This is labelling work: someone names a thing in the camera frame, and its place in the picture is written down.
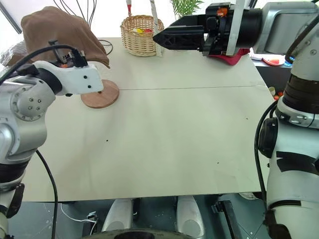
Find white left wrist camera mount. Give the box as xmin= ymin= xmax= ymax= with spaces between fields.
xmin=31 ymin=60 xmax=104 ymax=97

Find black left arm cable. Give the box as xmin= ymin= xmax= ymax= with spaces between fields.
xmin=0 ymin=44 xmax=88 ymax=239

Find round wooden hat stand base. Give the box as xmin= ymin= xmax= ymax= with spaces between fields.
xmin=80 ymin=79 xmax=120 ymax=110

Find small white box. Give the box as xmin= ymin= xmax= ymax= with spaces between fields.
xmin=250 ymin=47 xmax=263 ymax=61

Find green leafy plant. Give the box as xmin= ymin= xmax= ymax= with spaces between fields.
xmin=168 ymin=0 xmax=204 ymax=20

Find wicker basket with white handle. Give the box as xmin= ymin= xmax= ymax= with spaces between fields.
xmin=120 ymin=0 xmax=165 ymax=58

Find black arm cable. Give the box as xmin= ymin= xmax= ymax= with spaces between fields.
xmin=253 ymin=14 xmax=319 ymax=200
xmin=0 ymin=44 xmax=88 ymax=239

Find black side table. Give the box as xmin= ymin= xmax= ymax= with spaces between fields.
xmin=253 ymin=59 xmax=293 ymax=101

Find brown fabric cap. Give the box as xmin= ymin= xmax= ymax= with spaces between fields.
xmin=20 ymin=5 xmax=111 ymax=69

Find grey crumpled plastic bag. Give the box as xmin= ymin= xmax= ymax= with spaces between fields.
xmin=0 ymin=40 xmax=27 ymax=67

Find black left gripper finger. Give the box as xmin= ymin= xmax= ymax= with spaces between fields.
xmin=48 ymin=39 xmax=63 ymax=63

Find thin black background cables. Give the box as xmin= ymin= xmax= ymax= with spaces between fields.
xmin=53 ymin=0 xmax=113 ymax=56

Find white plate with red food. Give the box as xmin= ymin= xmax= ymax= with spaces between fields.
xmin=262 ymin=55 xmax=286 ymax=67

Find white rounded leg shell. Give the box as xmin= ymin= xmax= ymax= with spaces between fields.
xmin=101 ymin=198 xmax=135 ymax=233
xmin=175 ymin=195 xmax=205 ymax=239

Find red cap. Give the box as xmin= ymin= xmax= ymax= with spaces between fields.
xmin=207 ymin=47 xmax=250 ymax=66

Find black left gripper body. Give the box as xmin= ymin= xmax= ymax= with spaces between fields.
xmin=59 ymin=50 xmax=77 ymax=69

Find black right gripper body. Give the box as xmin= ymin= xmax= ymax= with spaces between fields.
xmin=198 ymin=1 xmax=237 ymax=57

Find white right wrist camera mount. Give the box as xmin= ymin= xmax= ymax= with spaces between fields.
xmin=225 ymin=0 xmax=248 ymax=57

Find black metal bracket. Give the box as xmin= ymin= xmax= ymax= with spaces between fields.
xmin=211 ymin=199 xmax=241 ymax=239

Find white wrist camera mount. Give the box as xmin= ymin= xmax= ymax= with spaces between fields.
xmin=31 ymin=60 xmax=104 ymax=97
xmin=225 ymin=0 xmax=248 ymax=57

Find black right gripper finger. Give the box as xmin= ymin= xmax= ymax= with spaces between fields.
xmin=152 ymin=25 xmax=206 ymax=51
xmin=165 ymin=14 xmax=207 ymax=28

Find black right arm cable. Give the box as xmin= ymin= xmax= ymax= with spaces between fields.
xmin=253 ymin=14 xmax=319 ymax=200

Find grey diagonal metal bar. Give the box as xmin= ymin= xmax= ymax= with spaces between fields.
xmin=0 ymin=3 xmax=23 ymax=34

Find thin white floor cable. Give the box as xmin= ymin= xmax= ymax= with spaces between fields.
xmin=59 ymin=203 xmax=98 ymax=234

